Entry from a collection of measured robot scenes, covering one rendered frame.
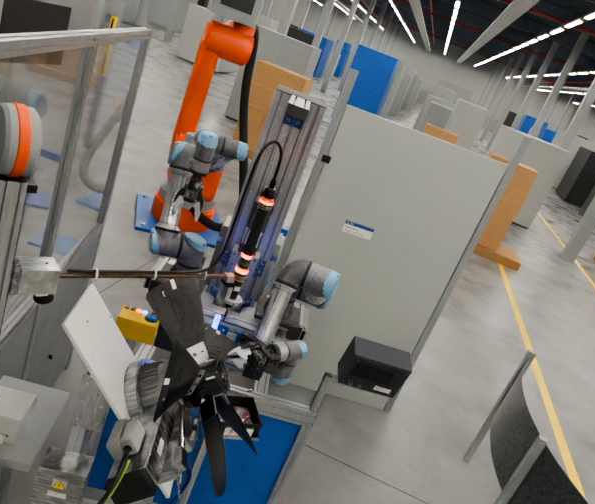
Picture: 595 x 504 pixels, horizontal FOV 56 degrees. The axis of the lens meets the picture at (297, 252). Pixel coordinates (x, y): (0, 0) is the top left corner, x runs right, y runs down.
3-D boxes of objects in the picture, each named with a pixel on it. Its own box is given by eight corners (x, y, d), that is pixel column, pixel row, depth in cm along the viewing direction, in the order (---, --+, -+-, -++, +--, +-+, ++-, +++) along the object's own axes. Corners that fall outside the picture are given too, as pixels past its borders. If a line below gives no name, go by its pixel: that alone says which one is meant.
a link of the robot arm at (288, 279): (285, 248, 227) (236, 362, 221) (310, 259, 226) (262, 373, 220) (285, 252, 238) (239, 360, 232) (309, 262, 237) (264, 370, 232)
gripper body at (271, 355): (259, 358, 203) (284, 354, 211) (247, 342, 208) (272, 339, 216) (251, 373, 206) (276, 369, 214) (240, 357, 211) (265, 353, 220)
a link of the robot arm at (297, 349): (304, 363, 225) (311, 346, 222) (283, 367, 218) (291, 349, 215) (293, 352, 230) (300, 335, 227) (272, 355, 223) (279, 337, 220)
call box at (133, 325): (111, 337, 223) (117, 315, 220) (118, 324, 233) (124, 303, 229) (150, 348, 226) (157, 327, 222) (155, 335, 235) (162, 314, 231)
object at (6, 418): (-46, 440, 169) (-41, 412, 165) (-20, 406, 184) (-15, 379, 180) (11, 454, 172) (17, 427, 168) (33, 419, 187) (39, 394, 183)
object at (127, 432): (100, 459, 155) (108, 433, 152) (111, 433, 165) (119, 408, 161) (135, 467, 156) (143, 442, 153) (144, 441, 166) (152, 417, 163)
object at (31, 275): (10, 297, 135) (16, 267, 132) (4, 282, 140) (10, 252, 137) (55, 296, 142) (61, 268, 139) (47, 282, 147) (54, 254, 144)
